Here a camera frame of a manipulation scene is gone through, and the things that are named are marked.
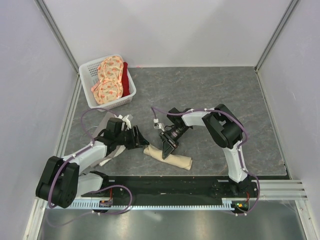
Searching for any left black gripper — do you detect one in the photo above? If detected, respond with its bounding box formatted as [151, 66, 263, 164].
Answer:
[115, 125, 149, 150]

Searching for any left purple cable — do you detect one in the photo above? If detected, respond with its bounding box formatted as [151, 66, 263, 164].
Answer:
[46, 107, 123, 227]

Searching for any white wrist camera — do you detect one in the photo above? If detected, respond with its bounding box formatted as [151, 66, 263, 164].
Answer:
[118, 114, 133, 130]
[153, 118, 165, 132]

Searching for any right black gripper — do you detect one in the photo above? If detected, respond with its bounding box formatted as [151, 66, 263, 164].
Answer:
[159, 126, 190, 159]

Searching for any beige cloth napkin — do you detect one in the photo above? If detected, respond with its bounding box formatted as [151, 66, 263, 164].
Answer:
[143, 144, 193, 171]

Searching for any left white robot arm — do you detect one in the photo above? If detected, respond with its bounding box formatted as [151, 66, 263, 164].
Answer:
[35, 117, 150, 208]

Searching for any grey cloth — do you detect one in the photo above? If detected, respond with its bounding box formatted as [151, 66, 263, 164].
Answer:
[92, 112, 115, 138]

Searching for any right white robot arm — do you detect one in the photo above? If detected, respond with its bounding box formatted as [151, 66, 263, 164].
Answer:
[159, 104, 251, 197]

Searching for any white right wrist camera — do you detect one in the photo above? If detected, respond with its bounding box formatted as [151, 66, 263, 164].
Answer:
[153, 118, 165, 132]

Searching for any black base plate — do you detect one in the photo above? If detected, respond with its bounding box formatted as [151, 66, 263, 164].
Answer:
[81, 176, 259, 201]

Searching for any red cloth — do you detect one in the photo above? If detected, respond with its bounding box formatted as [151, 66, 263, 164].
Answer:
[121, 62, 130, 97]

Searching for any slotted cable duct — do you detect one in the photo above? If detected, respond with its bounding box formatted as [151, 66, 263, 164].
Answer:
[67, 198, 235, 211]

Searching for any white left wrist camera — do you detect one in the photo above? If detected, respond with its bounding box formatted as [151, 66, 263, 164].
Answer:
[118, 114, 133, 130]

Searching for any orange floral cloth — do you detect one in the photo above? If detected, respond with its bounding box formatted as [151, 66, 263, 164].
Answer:
[91, 55, 124, 105]

